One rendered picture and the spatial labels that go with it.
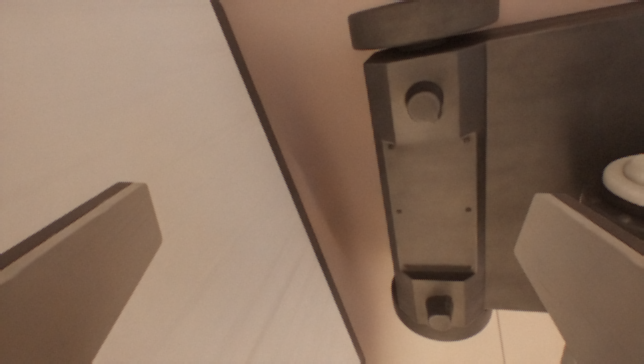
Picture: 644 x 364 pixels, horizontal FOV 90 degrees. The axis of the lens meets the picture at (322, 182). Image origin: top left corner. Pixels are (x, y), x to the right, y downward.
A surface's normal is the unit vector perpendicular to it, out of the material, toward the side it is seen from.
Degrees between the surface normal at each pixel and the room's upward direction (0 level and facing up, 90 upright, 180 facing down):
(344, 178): 0
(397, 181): 0
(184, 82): 90
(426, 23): 6
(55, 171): 90
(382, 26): 24
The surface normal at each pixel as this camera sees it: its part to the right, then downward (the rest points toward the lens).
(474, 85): 0.47, 0.29
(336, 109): -0.27, 0.47
